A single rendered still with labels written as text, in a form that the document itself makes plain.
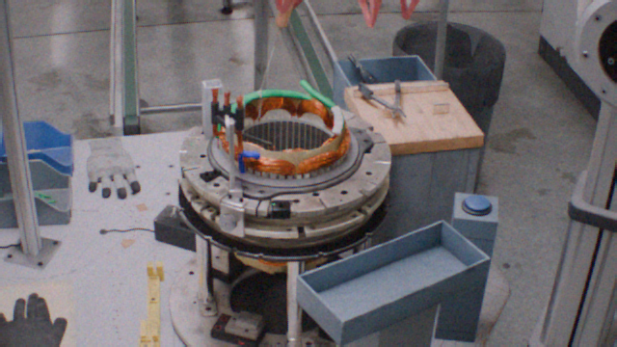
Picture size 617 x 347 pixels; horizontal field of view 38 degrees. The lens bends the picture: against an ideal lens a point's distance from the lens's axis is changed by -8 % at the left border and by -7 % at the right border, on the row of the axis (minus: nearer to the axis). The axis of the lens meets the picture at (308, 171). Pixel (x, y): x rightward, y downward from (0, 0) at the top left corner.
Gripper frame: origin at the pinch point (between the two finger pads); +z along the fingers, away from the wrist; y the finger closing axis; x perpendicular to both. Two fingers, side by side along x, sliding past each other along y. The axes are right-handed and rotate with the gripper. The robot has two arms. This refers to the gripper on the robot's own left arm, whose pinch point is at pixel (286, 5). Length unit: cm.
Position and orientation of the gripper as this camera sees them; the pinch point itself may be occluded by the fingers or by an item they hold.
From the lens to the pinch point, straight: 132.5
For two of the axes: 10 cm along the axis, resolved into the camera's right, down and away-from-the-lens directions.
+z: -2.3, 6.2, 7.5
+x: 6.7, 6.6, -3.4
